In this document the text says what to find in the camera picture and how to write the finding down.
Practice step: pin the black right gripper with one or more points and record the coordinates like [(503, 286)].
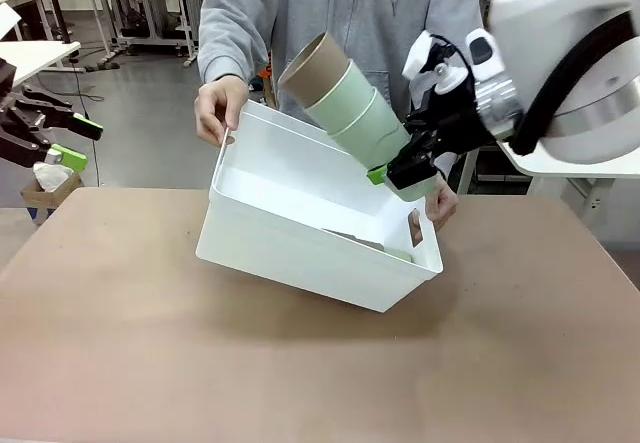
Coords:
[(455, 123)]

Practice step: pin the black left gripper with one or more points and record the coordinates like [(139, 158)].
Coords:
[(15, 118)]

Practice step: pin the white plastic basket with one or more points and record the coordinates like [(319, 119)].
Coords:
[(280, 243)]

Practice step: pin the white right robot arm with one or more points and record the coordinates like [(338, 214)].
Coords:
[(550, 13)]

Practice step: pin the person's right forearm grey sleeve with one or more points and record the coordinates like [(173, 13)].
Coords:
[(225, 38)]

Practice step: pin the person's left hand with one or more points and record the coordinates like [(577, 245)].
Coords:
[(442, 208)]

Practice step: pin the person's right hand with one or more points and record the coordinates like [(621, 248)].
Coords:
[(215, 108)]

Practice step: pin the white crumpled paper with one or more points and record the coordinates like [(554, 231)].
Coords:
[(50, 175)]

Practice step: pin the cardboard box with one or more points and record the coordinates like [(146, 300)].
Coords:
[(50, 203)]

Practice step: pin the white side table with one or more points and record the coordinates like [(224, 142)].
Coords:
[(40, 55)]

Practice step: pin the person body grey hoodie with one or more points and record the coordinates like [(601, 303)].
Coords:
[(380, 28)]

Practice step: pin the black pole stand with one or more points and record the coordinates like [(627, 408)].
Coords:
[(55, 3)]

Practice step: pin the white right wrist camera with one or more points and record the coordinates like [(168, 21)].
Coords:
[(417, 55)]

